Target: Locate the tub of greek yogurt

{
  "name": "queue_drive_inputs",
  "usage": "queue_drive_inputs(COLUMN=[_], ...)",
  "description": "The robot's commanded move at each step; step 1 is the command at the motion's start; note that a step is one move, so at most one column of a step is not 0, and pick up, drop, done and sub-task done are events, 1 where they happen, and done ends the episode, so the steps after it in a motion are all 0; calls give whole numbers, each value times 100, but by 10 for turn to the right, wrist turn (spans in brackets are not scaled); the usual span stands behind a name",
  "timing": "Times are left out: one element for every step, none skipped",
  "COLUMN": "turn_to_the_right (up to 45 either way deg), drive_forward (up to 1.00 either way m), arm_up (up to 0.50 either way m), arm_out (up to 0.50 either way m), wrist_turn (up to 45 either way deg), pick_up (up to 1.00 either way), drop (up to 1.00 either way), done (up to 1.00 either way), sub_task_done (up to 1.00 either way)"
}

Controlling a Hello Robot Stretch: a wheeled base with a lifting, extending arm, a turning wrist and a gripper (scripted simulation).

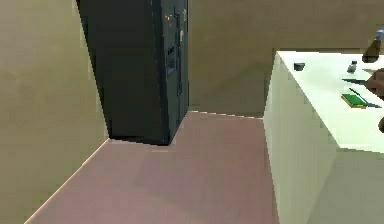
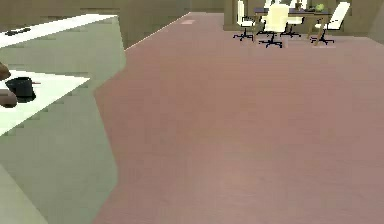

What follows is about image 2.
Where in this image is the white swivel office chair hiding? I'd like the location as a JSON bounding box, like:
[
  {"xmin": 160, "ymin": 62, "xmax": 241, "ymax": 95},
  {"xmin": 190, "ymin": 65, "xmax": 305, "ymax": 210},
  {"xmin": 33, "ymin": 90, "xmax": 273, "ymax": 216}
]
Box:
[
  {"xmin": 309, "ymin": 1, "xmax": 351, "ymax": 46},
  {"xmin": 280, "ymin": 0, "xmax": 308, "ymax": 38},
  {"xmin": 232, "ymin": 0, "xmax": 256, "ymax": 42},
  {"xmin": 258, "ymin": 3, "xmax": 290, "ymax": 49}
]

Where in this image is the pale green kitchen counter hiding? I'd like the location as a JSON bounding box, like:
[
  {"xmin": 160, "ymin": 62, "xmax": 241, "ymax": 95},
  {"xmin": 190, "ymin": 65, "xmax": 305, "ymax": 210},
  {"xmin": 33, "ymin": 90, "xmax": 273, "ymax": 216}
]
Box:
[{"xmin": 0, "ymin": 13, "xmax": 128, "ymax": 224}]

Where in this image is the brown dining table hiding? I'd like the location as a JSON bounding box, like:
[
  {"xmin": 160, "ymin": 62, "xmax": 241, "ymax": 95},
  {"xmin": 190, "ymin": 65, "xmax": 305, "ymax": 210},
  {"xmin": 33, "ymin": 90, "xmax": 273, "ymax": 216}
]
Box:
[{"xmin": 252, "ymin": 7, "xmax": 333, "ymax": 47}]

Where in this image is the brown round food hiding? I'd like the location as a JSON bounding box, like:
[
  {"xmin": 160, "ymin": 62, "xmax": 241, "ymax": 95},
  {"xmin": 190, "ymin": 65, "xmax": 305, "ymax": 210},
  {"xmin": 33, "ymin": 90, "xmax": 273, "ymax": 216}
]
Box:
[
  {"xmin": 0, "ymin": 89, "xmax": 18, "ymax": 109},
  {"xmin": 0, "ymin": 62, "xmax": 12, "ymax": 81}
]

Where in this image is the flat black stovetop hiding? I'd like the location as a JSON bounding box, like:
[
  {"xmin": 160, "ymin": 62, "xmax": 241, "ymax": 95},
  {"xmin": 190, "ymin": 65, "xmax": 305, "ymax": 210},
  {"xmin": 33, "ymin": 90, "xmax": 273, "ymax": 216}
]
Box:
[{"xmin": 4, "ymin": 27, "xmax": 32, "ymax": 37}]

